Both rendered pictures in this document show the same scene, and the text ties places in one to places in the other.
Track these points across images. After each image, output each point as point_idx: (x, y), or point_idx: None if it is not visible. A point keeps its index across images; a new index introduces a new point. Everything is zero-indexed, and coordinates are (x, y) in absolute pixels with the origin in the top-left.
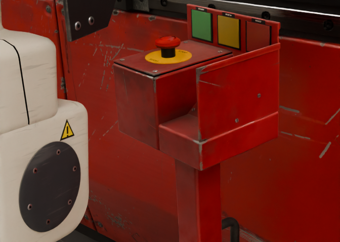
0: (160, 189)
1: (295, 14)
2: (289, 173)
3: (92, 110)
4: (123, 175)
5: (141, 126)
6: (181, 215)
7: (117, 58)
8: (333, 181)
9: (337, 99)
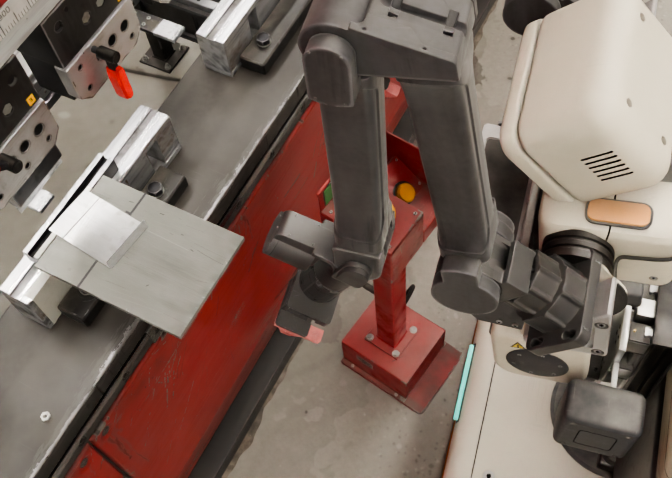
0: (234, 367)
1: (286, 128)
2: (302, 211)
3: (164, 434)
4: (205, 416)
5: (412, 251)
6: None
7: (176, 360)
8: (321, 177)
9: (315, 136)
